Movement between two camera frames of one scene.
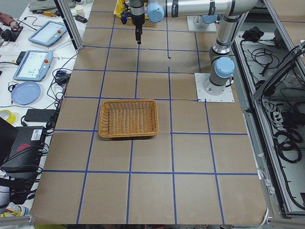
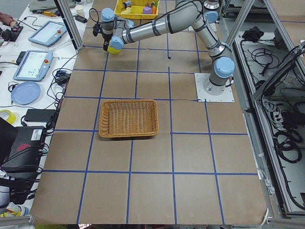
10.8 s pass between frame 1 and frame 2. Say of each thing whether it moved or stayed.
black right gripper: moved
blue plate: stayed
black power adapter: stayed
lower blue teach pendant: stayed
